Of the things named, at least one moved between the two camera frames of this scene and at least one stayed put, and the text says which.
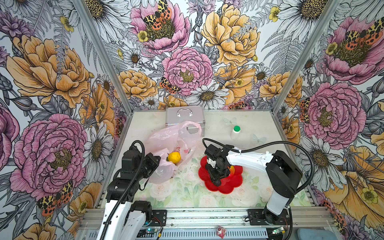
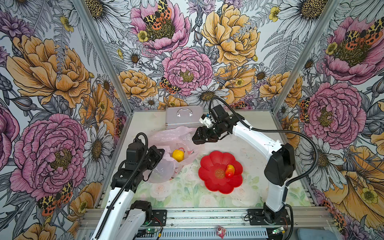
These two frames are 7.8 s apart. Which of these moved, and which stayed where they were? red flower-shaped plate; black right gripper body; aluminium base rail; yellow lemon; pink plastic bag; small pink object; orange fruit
Moved: pink plastic bag; black right gripper body; yellow lemon
Stayed: small pink object; red flower-shaped plate; aluminium base rail; orange fruit
